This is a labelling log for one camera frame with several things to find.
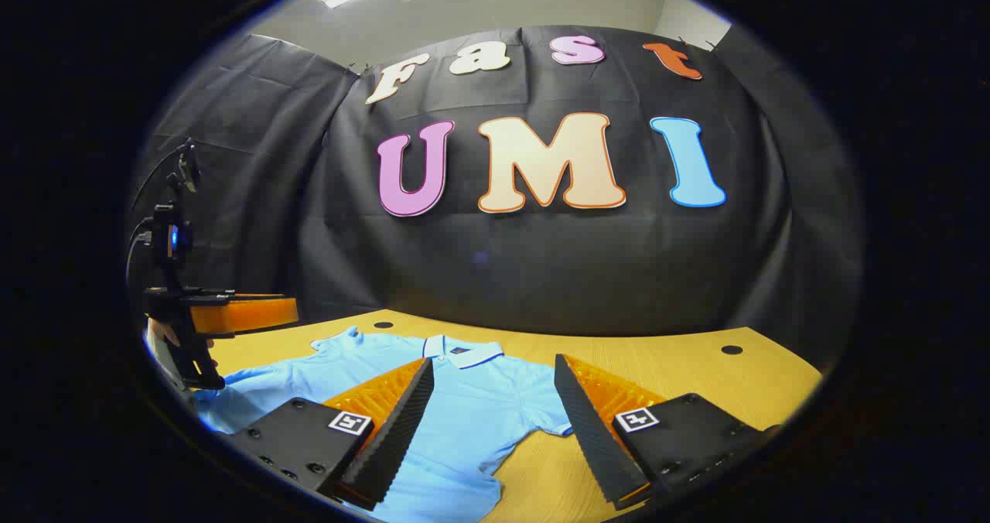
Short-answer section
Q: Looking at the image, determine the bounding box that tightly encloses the light blue T-shirt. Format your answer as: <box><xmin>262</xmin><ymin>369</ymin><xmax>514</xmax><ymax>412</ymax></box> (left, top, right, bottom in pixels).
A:
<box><xmin>189</xmin><ymin>326</ymin><xmax>577</xmax><ymax>523</ymax></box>

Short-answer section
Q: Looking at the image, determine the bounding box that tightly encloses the black backdrop cloth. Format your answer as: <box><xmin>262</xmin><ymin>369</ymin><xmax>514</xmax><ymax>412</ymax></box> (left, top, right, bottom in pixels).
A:
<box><xmin>126</xmin><ymin>24</ymin><xmax>865</xmax><ymax>371</ymax></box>

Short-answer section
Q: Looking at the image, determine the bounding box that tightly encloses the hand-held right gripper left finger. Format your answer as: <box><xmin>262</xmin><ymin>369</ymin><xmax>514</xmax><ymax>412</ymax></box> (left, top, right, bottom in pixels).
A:
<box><xmin>230</xmin><ymin>357</ymin><xmax>435</xmax><ymax>512</ymax></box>

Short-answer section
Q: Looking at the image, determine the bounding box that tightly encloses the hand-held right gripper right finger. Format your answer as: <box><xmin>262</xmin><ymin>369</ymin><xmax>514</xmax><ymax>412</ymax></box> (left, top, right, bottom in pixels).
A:
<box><xmin>554</xmin><ymin>354</ymin><xmax>782</xmax><ymax>511</ymax></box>

